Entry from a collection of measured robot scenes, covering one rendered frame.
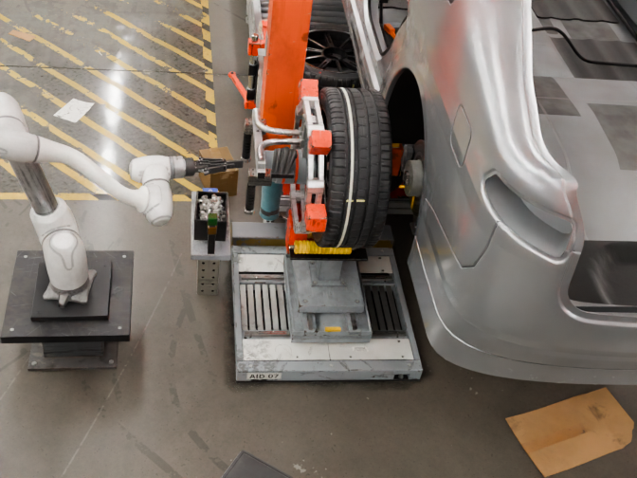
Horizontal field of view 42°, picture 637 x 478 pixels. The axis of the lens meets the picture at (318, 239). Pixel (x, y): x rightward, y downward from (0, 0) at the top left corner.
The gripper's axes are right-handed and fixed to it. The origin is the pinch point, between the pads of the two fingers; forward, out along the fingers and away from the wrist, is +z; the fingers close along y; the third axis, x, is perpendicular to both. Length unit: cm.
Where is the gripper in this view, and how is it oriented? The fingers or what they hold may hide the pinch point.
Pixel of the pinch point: (234, 164)
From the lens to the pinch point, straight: 335.3
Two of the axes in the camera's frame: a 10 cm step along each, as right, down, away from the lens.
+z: 9.5, -0.8, 3.0
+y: -3.0, -4.9, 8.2
